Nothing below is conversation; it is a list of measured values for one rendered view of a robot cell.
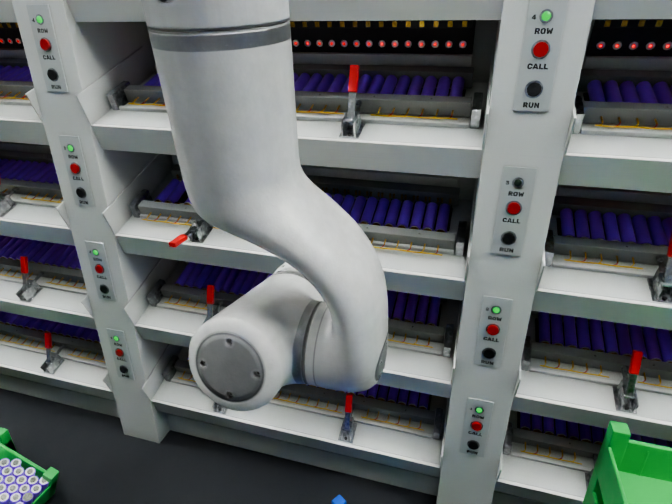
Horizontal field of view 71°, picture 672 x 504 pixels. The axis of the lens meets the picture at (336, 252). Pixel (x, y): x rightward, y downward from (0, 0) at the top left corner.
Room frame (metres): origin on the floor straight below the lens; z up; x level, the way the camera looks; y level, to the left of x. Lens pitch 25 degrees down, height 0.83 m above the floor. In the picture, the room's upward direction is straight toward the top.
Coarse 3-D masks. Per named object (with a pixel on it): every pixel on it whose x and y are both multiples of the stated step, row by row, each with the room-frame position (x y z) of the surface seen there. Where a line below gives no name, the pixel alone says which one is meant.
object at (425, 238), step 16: (144, 208) 0.80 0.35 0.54; (160, 208) 0.79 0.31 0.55; (176, 208) 0.79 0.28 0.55; (192, 208) 0.78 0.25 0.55; (368, 224) 0.70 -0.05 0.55; (384, 240) 0.68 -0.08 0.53; (400, 240) 0.67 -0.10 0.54; (416, 240) 0.67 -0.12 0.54; (432, 240) 0.66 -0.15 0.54; (448, 240) 0.65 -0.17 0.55
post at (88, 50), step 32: (32, 0) 0.78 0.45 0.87; (64, 0) 0.77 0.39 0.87; (32, 32) 0.79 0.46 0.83; (64, 32) 0.77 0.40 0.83; (96, 32) 0.82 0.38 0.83; (128, 32) 0.89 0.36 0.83; (32, 64) 0.79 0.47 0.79; (64, 64) 0.78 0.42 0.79; (96, 64) 0.81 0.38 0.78; (64, 96) 0.78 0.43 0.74; (64, 128) 0.78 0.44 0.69; (64, 160) 0.79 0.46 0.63; (96, 160) 0.77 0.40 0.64; (128, 160) 0.84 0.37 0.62; (64, 192) 0.79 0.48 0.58; (96, 192) 0.77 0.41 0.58; (96, 224) 0.78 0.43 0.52; (128, 256) 0.79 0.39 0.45; (128, 288) 0.78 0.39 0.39; (96, 320) 0.79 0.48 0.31; (128, 320) 0.77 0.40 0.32; (160, 352) 0.82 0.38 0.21; (128, 384) 0.78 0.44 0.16; (128, 416) 0.79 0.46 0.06; (160, 416) 0.79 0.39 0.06
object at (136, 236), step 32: (160, 160) 0.92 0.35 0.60; (128, 192) 0.82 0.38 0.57; (160, 192) 0.88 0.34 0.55; (128, 224) 0.79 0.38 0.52; (160, 224) 0.78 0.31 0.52; (160, 256) 0.76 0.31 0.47; (192, 256) 0.74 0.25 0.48; (224, 256) 0.71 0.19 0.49; (256, 256) 0.69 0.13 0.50; (384, 256) 0.66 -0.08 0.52; (416, 256) 0.65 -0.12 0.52; (448, 256) 0.65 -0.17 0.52; (416, 288) 0.63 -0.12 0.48; (448, 288) 0.61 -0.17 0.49
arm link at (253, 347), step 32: (256, 288) 0.39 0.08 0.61; (288, 288) 0.39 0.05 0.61; (224, 320) 0.32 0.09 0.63; (256, 320) 0.32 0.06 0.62; (288, 320) 0.34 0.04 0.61; (192, 352) 0.32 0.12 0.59; (224, 352) 0.31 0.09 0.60; (256, 352) 0.30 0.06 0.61; (288, 352) 0.32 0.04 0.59; (224, 384) 0.30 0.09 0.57; (256, 384) 0.29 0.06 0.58; (288, 384) 0.33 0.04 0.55
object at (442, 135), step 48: (336, 48) 0.83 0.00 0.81; (384, 48) 0.81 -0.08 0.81; (432, 48) 0.79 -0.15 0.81; (96, 96) 0.79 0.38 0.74; (144, 96) 0.82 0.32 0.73; (336, 96) 0.72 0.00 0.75; (384, 96) 0.71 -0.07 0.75; (432, 96) 0.69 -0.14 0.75; (480, 96) 0.67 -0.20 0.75; (144, 144) 0.75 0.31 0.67; (336, 144) 0.66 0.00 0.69; (384, 144) 0.64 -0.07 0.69; (432, 144) 0.62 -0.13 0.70; (480, 144) 0.61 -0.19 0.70
